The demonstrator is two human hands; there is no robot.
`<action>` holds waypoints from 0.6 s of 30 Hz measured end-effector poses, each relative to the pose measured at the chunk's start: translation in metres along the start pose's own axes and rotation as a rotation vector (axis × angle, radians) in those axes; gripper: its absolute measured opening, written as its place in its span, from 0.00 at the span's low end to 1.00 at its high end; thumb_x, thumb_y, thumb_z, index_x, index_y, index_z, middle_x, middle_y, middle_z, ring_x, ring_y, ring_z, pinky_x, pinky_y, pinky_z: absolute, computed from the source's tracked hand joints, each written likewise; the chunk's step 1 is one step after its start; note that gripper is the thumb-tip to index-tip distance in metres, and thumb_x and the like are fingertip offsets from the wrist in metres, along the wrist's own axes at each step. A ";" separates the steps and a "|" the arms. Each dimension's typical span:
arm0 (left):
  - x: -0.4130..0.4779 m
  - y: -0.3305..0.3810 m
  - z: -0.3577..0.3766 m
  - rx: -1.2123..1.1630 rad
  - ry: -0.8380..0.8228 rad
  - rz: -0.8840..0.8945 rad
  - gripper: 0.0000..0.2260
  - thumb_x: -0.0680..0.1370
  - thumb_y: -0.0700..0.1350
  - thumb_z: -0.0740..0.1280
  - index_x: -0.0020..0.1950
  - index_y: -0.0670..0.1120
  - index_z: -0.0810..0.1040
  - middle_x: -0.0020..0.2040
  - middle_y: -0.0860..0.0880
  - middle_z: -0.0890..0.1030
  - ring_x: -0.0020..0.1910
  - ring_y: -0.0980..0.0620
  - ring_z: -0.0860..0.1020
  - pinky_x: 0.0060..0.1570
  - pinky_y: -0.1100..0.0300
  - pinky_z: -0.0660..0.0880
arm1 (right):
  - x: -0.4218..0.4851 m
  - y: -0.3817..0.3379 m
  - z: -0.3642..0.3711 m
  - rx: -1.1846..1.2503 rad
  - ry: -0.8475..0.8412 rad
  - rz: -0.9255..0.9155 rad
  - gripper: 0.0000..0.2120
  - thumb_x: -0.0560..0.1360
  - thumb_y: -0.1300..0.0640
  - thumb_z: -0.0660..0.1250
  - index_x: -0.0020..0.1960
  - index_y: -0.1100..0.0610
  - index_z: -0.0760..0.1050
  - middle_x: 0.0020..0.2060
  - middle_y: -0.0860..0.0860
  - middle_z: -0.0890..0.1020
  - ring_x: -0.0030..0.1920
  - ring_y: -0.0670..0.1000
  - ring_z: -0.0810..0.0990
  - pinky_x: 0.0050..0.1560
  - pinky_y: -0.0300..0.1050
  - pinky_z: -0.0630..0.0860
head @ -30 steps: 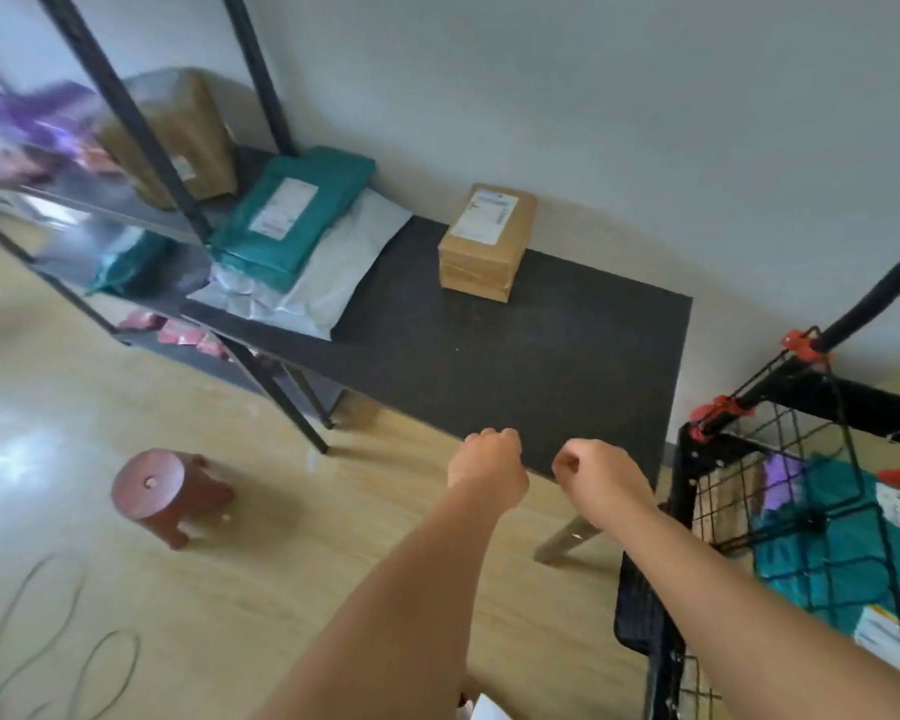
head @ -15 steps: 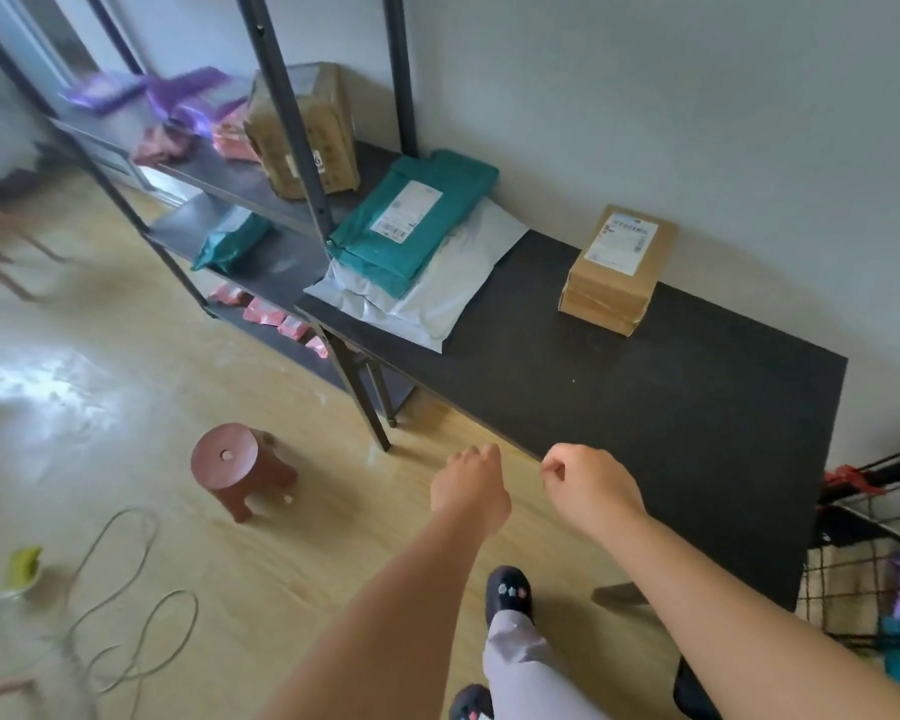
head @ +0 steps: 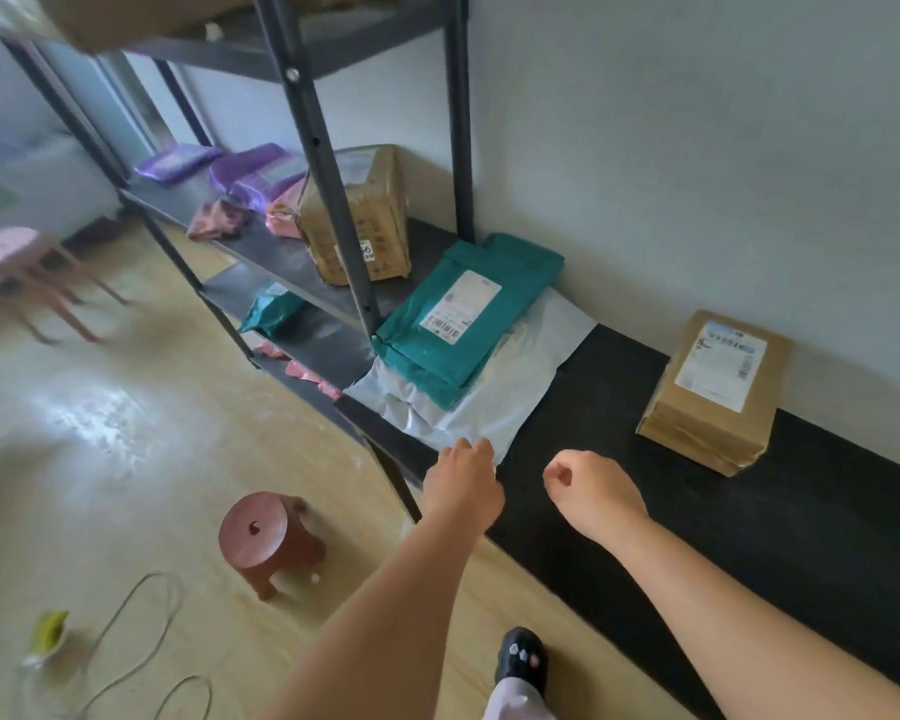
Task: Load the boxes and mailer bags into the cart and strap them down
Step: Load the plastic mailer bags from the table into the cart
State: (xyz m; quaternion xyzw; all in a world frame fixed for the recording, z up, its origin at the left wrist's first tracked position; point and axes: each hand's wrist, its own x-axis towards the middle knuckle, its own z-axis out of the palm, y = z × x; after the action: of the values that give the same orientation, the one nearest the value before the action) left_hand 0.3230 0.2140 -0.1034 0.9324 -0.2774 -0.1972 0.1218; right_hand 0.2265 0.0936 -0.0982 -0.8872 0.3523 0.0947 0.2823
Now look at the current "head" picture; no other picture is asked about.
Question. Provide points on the person's left hand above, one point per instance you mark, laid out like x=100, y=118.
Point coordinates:
x=465, y=487

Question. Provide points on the pink seat wooden stool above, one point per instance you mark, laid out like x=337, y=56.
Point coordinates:
x=4, y=245

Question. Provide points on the bulky taped cardboard box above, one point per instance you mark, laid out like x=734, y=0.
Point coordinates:
x=379, y=217

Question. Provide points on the person's right hand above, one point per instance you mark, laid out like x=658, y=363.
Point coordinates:
x=600, y=498

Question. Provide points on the black low metal table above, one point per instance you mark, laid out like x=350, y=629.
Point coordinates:
x=720, y=532

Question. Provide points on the person's right forearm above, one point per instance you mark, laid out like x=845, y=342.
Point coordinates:
x=757, y=629

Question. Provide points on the person's beige trousers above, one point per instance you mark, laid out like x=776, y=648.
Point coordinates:
x=514, y=704

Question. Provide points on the dark patterned slipper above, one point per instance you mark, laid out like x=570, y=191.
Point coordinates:
x=521, y=659

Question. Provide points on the small white paper scrap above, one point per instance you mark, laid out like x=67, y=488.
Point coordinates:
x=214, y=32

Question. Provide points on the person's left forearm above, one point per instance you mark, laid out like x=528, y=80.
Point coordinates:
x=375, y=637

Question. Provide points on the small brown cardboard box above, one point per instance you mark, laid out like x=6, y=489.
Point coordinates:
x=720, y=434

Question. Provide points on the yellow-green small object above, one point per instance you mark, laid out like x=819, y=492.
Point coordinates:
x=49, y=629

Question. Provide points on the white mailer bag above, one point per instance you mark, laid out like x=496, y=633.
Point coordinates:
x=510, y=397

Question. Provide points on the black metal shelf rack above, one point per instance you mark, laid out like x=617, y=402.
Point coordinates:
x=315, y=127

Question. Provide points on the red-brown plastic stool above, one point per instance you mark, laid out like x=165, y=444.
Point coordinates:
x=259, y=532

